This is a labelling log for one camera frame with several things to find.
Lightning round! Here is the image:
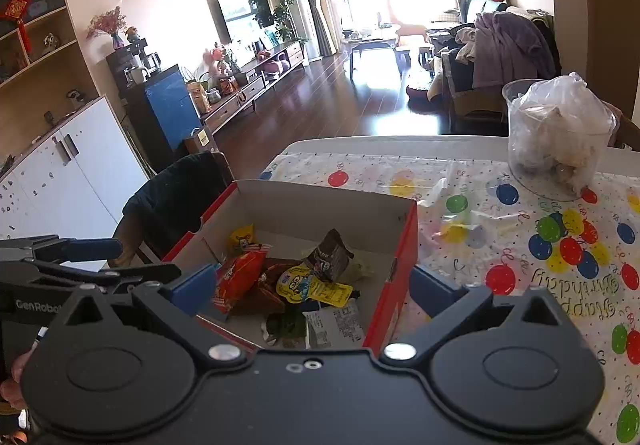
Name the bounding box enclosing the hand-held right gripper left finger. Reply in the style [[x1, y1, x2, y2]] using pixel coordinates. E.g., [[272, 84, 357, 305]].
[[47, 264, 248, 368]]

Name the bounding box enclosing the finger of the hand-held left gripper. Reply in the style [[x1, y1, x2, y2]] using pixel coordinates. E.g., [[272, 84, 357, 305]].
[[35, 235, 124, 264], [30, 260, 183, 297]]

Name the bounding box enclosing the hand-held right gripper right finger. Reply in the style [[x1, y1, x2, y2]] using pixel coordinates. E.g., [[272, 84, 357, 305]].
[[380, 265, 583, 368]]

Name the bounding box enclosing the red snack packet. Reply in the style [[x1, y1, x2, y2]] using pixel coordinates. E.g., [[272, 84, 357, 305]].
[[212, 245, 269, 314]]

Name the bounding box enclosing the small yellow snack packet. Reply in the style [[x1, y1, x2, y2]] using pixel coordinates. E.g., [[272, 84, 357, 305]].
[[229, 224, 256, 252]]

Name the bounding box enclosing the brown snack packet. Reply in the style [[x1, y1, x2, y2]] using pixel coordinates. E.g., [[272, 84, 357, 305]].
[[234, 257, 302, 317]]

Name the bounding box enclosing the green snack packet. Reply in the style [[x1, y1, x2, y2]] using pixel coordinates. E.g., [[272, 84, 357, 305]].
[[262, 307, 309, 349]]

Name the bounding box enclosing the white labelled snack packet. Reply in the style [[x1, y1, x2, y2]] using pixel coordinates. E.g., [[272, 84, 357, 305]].
[[302, 300, 369, 350]]

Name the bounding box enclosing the black snack packet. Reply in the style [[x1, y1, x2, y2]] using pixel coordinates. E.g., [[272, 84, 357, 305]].
[[302, 228, 356, 282]]

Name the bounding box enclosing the yellow cartoon snack packet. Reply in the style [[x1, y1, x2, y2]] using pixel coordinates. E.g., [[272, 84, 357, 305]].
[[276, 264, 354, 309]]

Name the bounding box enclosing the red cardboard box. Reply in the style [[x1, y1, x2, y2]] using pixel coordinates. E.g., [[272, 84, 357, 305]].
[[162, 179, 419, 352]]

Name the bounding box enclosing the person's left hand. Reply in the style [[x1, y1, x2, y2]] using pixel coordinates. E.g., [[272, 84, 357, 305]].
[[0, 352, 32, 418]]

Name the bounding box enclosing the clear plastic wrapper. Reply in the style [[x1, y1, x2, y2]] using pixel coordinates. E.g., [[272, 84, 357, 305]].
[[417, 176, 502, 247]]

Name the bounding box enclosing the white cabinet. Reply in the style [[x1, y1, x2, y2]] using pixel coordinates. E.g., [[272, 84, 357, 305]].
[[0, 95, 152, 247]]

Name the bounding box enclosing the chair with dark cloth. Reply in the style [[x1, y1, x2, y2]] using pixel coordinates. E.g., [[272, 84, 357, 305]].
[[121, 151, 237, 267]]

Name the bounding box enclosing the balloon print tablecloth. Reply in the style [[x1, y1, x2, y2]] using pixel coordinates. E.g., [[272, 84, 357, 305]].
[[257, 152, 640, 445]]

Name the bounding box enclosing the blue cabinet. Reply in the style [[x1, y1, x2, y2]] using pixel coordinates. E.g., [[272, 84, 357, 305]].
[[122, 65, 202, 162]]

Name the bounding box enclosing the clear plastic container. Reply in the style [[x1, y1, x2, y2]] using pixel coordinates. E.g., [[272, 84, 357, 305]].
[[502, 79, 619, 202]]

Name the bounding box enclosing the dark sofa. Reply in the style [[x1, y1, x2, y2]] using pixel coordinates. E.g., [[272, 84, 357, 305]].
[[429, 0, 564, 127]]

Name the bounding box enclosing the black coffee machine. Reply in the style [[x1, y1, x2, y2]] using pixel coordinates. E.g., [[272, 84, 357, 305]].
[[106, 38, 164, 87]]

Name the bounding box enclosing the white plastic bag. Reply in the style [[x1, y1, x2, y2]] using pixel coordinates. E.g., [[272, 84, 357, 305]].
[[517, 72, 617, 187]]

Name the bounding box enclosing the wooden television cabinet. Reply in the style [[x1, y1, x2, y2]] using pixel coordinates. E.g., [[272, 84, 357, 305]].
[[199, 40, 309, 132]]

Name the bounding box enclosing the red flower bouquet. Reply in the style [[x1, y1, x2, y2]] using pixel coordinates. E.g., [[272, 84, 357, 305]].
[[202, 48, 236, 82]]

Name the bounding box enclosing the pink flower vase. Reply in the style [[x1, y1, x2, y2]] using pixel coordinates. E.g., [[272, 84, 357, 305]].
[[87, 6, 129, 51]]

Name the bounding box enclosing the wooden bookshelf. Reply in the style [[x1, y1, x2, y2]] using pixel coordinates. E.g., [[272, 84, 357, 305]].
[[0, 0, 102, 162]]

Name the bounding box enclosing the small stool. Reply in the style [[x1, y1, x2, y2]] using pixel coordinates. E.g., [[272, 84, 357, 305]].
[[397, 42, 434, 72]]

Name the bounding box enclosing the brown wooden chair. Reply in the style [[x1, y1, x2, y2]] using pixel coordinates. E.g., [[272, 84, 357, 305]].
[[606, 102, 640, 149]]

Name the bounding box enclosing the pile of clothes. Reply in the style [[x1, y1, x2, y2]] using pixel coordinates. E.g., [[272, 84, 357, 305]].
[[456, 11, 559, 89]]

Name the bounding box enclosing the wooden coffee table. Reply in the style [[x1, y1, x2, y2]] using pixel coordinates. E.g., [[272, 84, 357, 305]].
[[342, 25, 402, 77]]

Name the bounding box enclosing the red knot ornament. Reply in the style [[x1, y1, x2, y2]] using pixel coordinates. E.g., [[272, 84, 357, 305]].
[[0, 0, 32, 52]]

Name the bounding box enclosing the flat screen television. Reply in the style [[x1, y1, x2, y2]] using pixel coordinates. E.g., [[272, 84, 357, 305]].
[[207, 0, 274, 46]]

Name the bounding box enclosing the green potted plant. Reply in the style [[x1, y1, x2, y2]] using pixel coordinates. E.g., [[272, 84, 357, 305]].
[[272, 0, 299, 44]]

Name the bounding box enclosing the white standing air conditioner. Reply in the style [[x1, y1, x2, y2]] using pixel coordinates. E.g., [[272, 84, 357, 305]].
[[276, 0, 321, 61]]

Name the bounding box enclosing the brown door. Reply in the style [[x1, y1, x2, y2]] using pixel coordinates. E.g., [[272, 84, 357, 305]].
[[545, 0, 640, 126]]

